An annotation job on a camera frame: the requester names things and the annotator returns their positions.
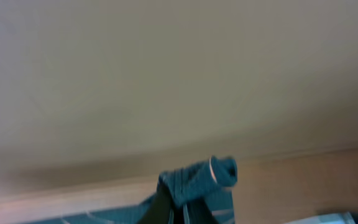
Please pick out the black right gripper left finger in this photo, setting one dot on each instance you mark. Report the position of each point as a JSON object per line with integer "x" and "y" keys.
{"x": 160, "y": 211}

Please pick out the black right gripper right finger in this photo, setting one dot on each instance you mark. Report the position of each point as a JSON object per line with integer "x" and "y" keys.
{"x": 199, "y": 213}

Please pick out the black printed cycling jersey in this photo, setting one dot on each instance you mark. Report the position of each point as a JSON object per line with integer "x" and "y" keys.
{"x": 210, "y": 180}

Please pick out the black and white shirt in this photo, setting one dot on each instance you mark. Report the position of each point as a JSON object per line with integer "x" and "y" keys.
{"x": 333, "y": 218}

